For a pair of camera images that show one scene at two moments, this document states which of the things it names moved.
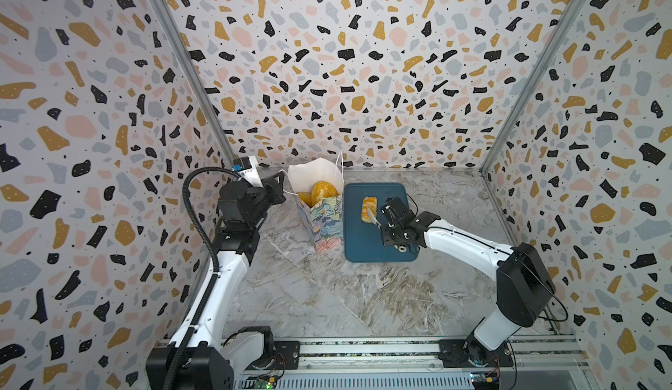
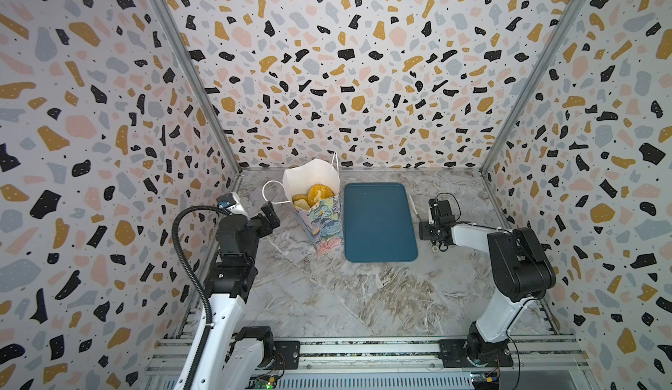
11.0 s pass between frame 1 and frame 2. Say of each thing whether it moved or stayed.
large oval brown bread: stayed
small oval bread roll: moved
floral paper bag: stayed
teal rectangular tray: stayed
